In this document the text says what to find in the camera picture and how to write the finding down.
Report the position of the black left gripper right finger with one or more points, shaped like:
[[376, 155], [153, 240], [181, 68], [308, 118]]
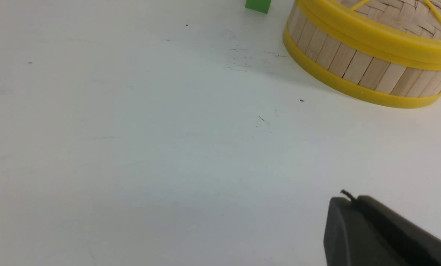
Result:
[[414, 245]]

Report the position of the bamboo steamer basket yellow rim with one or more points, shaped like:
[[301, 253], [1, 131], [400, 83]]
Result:
[[356, 73]]

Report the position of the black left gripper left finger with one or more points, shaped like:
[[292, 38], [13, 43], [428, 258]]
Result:
[[351, 240]]

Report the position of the green cube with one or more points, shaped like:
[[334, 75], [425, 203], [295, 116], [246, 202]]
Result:
[[262, 6]]

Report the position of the yellow woven steamer lid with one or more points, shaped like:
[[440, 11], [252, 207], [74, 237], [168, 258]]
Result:
[[403, 32]]

